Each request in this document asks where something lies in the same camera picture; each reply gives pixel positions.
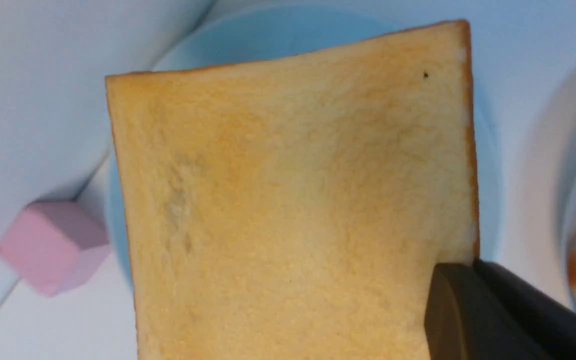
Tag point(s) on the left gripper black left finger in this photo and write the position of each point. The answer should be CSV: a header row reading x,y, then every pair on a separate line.
x,y
465,321

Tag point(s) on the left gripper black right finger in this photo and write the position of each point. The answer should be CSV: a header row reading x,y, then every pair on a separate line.
x,y
549,324

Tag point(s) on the toast slice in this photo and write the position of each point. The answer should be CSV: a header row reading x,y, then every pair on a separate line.
x,y
295,208

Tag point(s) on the light blue plate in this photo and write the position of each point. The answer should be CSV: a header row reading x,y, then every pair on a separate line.
x,y
279,30

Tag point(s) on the pink cube block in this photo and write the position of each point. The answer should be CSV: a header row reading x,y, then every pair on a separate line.
x,y
54,246

